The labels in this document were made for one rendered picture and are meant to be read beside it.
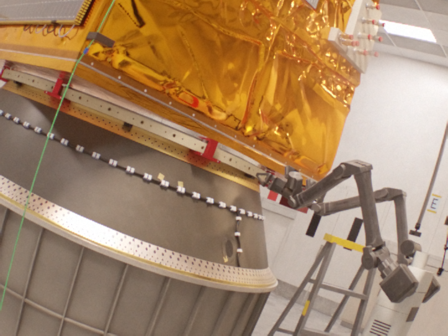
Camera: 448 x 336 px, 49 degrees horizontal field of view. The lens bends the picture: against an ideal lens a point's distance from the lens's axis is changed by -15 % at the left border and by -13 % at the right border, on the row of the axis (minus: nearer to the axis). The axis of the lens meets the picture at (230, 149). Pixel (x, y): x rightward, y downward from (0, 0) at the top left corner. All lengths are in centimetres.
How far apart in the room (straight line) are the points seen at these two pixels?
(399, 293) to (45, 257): 142
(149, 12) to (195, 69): 37
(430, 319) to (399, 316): 322
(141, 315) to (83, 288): 28
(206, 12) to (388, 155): 814
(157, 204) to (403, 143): 821
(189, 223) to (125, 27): 88
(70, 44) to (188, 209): 89
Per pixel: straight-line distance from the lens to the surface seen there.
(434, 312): 542
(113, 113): 238
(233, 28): 252
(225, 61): 251
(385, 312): 224
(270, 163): 296
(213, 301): 248
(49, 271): 223
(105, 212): 223
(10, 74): 283
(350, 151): 1061
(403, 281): 205
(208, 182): 251
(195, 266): 233
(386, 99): 1065
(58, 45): 223
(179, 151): 245
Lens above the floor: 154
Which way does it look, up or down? 4 degrees up
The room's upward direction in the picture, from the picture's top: 21 degrees clockwise
